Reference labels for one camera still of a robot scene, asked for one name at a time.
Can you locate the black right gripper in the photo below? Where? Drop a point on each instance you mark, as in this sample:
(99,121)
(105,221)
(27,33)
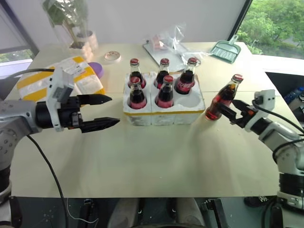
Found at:
(245,115)

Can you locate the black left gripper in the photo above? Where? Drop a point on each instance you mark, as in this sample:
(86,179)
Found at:
(69,111)

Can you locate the glass cola bottle red cap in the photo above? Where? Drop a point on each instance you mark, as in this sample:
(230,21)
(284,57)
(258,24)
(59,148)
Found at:
(222,95)
(137,97)
(186,82)
(135,71)
(163,71)
(165,96)

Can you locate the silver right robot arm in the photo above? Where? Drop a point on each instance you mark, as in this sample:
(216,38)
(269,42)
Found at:
(285,145)

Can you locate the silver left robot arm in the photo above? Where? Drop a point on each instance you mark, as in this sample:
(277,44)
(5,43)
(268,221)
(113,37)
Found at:
(16,118)

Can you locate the yellow taped foam box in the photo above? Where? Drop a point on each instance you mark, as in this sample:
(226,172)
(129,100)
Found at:
(83,82)

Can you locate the white foam bottle crate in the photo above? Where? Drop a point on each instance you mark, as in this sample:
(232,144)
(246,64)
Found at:
(164,115)

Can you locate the purple round lid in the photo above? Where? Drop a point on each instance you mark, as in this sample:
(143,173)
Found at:
(97,67)

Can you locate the black storage bin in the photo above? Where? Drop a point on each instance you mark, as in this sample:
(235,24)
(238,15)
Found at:
(282,83)

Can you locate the green dustpan with brush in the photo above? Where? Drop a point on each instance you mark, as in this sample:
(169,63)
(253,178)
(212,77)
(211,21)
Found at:
(225,51)

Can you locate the blue plastic bottle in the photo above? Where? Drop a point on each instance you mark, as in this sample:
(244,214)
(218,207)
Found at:
(293,93)

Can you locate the potted plant in clear wrap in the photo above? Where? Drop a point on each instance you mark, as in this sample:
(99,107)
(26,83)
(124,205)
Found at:
(80,35)

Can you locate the clear plastic bag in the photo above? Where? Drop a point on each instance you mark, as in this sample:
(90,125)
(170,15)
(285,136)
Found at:
(183,40)

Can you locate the grey rounded shapes under table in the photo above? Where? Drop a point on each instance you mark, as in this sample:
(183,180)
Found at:
(128,213)

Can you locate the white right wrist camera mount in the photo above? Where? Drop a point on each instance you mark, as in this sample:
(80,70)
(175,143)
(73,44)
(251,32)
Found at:
(264,96)

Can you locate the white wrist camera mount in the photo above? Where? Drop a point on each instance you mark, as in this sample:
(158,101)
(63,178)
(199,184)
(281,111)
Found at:
(55,80)
(264,96)

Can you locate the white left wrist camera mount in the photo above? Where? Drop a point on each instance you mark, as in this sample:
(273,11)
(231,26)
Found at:
(55,80)

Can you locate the black window frame post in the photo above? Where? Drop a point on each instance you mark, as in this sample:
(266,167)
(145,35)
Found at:
(240,19)

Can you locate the black metal bracket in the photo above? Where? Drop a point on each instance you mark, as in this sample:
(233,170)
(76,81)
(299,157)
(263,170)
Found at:
(213,211)

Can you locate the dark window frame post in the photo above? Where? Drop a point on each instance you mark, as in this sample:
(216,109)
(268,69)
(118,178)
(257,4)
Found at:
(19,26)

